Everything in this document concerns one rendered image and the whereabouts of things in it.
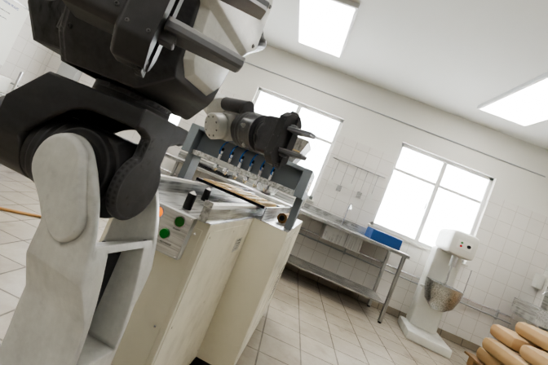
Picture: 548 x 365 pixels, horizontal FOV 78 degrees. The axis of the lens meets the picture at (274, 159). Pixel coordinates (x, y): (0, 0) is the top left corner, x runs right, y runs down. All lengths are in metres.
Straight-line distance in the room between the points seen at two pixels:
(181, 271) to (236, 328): 0.80
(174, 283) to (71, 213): 0.73
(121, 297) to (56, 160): 0.24
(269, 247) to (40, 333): 1.34
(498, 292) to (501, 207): 1.18
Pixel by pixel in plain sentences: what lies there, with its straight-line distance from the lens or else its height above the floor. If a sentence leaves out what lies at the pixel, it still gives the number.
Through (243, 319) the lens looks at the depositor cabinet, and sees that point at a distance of 1.88.
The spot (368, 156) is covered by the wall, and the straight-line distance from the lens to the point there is 5.16.
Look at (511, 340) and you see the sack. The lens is 4.64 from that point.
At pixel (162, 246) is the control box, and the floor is 0.72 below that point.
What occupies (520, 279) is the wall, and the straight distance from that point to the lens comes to 6.01.
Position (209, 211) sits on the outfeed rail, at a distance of 1.09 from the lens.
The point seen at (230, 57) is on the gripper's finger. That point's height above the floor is 1.11.
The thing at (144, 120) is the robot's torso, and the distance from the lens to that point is 0.49.
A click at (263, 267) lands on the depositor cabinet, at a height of 0.63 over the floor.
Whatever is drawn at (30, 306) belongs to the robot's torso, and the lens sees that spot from 0.59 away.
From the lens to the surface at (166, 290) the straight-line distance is 1.20.
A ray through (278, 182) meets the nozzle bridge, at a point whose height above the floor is 1.06.
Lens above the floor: 1.03
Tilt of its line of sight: 4 degrees up
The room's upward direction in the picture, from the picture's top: 23 degrees clockwise
